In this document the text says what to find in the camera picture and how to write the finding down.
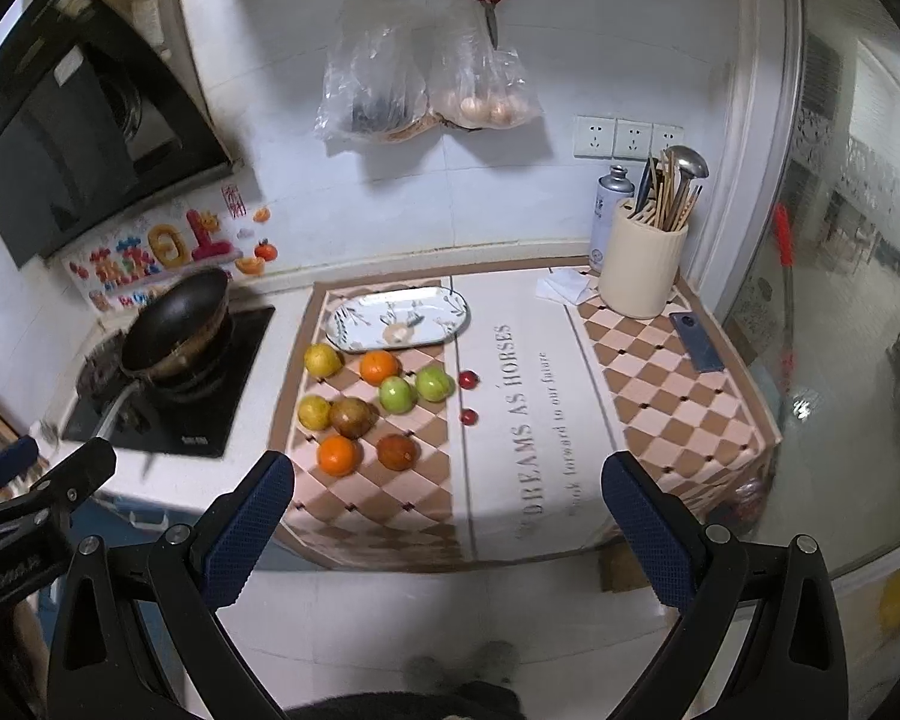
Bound orange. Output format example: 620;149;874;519
359;349;401;387
317;434;362;478

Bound yellow lemon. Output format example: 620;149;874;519
304;343;344;379
297;395;331;433

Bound brown pear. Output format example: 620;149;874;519
329;397;379;440

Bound dark red-orange fruit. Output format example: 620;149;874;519
375;434;419;473

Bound red cherry tomato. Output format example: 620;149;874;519
460;408;479;426
458;371;479;390

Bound green apple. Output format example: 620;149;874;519
414;366;453;403
379;376;416;415

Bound black gas stove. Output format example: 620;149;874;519
61;305;274;458

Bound dark blue smartphone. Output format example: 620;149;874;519
670;312;725;372

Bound checkered printed table mat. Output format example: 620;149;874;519
269;266;781;572

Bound black wok pan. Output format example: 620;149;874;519
88;265;236;452

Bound white crumpled tissue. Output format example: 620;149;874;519
535;268;596;305

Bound cream utensil holder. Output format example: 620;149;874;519
598;199;689;319

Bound oval floral ceramic plate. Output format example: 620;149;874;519
325;286;470;353

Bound bundle of wooden chopsticks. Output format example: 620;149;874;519
629;148;704;232

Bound silver gas canister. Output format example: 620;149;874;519
589;164;635;273

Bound metal ladle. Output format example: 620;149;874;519
667;145;710;200

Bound black range hood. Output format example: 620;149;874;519
0;0;232;265

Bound plastic bag with eggs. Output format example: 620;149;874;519
427;0;541;130

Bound plastic bag with dark contents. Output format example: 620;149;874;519
315;0;429;143

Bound colourful wall sticker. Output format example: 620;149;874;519
63;179;286;314

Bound red mop handle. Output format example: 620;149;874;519
772;203;795;424

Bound white wall socket strip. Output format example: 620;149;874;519
572;115;685;161

